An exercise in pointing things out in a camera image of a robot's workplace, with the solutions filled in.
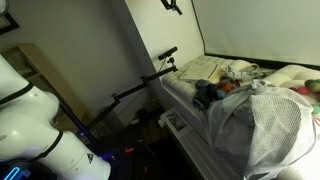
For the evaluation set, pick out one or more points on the pink felt ball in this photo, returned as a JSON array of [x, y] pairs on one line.
[[302, 90]]

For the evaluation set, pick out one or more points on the wooden shelf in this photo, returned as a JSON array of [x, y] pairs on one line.
[[43, 73]]

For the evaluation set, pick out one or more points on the dark blue pair of socks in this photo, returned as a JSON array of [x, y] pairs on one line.
[[206, 93]]

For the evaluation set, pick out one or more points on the teal felt ball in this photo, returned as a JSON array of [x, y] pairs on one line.
[[316, 109]]

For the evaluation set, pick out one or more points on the white mesh laundry bag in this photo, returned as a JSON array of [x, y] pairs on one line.
[[266, 133]]

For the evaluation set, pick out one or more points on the black articulated camera stand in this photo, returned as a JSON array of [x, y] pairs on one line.
[[133, 90]]

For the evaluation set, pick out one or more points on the black stereo camera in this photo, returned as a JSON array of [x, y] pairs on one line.
[[167, 53]]

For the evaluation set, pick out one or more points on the white tufted cushion mat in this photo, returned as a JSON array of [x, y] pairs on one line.
[[180, 85]]

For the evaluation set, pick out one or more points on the white screen with black border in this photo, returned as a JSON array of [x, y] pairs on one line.
[[260, 30]]

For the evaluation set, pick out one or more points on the gray white knitted cloth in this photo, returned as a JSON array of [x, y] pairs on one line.
[[240, 71]]

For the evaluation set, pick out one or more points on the black robot base blue light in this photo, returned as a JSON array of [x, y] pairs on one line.
[[13, 171]]

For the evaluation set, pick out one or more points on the orange and dark fabric item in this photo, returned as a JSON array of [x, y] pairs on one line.
[[228, 86]]

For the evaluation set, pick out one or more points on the white perforated bed rail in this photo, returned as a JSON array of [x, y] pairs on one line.
[[200, 156]]

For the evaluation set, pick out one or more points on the green felt ball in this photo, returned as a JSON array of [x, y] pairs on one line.
[[315, 87]]

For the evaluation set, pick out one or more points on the white framed box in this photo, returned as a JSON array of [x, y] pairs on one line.
[[175, 121]]

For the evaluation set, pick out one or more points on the black framed wall picture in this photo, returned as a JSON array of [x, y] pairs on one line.
[[8, 24]]

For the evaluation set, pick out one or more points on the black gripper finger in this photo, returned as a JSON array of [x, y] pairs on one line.
[[168, 4], [177, 9]]

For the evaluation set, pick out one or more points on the white book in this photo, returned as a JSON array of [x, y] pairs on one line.
[[200, 72]]

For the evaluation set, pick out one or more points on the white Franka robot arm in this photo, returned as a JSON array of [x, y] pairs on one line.
[[30, 133]]

